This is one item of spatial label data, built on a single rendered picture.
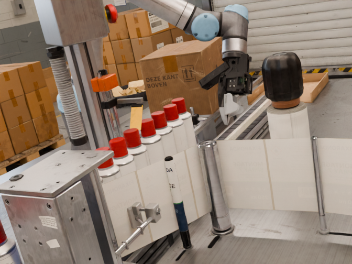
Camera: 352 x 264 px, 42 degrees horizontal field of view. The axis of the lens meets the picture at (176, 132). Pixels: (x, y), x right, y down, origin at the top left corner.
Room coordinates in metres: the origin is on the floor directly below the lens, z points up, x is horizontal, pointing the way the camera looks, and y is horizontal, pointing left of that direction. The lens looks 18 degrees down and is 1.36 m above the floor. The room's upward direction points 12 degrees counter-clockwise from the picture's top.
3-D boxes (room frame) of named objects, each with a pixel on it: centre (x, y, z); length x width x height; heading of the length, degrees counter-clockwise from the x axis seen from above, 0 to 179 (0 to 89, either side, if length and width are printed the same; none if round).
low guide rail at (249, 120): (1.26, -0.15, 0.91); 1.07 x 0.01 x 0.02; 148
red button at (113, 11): (0.97, 0.08, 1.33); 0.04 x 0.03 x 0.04; 23
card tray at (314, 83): (1.88, -0.50, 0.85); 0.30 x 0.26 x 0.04; 148
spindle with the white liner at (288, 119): (0.95, -0.24, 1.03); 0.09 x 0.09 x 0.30
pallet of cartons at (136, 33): (5.40, 0.04, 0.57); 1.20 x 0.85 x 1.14; 141
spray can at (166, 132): (1.04, 0.03, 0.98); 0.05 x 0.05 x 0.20
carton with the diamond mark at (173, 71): (1.78, -0.09, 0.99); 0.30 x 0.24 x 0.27; 157
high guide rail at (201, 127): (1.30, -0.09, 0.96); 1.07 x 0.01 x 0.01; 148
